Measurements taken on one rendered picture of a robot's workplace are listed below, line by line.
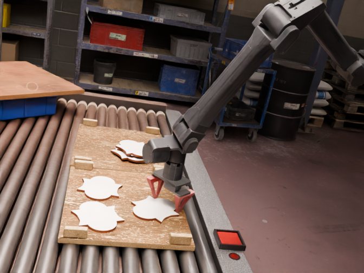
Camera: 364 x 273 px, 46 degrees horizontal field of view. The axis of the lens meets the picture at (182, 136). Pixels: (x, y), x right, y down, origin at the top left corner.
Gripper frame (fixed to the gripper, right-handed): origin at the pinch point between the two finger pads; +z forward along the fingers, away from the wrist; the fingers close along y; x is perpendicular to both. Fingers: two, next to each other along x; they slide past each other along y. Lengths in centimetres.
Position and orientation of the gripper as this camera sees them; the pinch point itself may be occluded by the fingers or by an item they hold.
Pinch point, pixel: (167, 203)
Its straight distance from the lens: 131.0
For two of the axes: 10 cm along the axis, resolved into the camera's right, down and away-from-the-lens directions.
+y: 7.2, 3.6, -5.9
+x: 6.7, -1.5, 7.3
